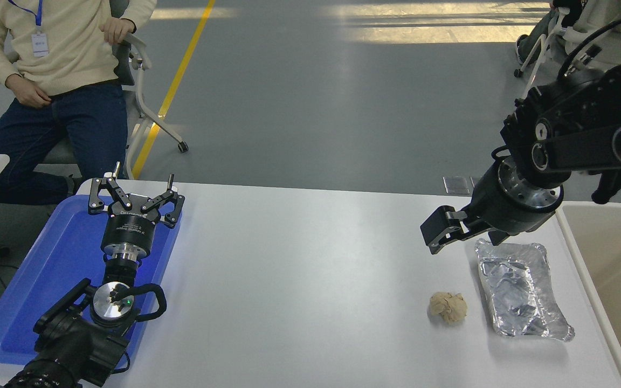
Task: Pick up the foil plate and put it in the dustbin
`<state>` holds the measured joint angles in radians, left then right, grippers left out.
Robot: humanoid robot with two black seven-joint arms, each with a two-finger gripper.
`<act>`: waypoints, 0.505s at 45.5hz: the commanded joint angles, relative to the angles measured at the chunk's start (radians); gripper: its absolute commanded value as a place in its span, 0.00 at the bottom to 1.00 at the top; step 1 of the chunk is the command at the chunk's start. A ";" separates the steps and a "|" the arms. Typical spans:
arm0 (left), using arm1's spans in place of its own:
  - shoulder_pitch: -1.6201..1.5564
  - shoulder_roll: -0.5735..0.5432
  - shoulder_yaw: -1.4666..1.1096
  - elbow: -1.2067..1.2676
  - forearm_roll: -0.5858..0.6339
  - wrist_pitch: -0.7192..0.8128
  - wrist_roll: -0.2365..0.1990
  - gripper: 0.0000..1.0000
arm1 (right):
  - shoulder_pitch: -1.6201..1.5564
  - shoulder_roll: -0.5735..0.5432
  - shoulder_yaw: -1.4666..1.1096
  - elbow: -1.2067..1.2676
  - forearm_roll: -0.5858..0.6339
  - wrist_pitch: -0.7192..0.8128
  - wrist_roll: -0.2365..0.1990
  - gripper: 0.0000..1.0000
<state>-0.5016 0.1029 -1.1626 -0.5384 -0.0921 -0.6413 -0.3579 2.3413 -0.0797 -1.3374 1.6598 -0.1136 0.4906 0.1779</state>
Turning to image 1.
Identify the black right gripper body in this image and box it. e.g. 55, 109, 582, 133
464, 163, 558, 238

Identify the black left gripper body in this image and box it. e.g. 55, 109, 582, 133
100, 193, 168, 250

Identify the silver foil tray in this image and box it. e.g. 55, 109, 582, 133
474, 239, 576, 342

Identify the seated person's right hand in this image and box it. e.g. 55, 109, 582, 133
4, 74, 52, 108

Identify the seated person's left hand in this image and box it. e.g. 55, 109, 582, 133
102, 18, 137, 46

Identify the crumpled tan paper ball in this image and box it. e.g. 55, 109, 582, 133
428, 292, 468, 325

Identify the blue plastic tray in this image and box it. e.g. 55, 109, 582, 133
0, 194, 183, 366

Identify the seated person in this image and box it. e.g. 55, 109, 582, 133
0, 0, 158, 205

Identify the white wheeled chair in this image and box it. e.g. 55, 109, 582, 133
514, 6, 587, 100

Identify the white frame office chair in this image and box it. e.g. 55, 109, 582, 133
34, 0, 189, 181

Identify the white badge on blue lanyard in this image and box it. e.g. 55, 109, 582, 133
8, 0, 50, 58

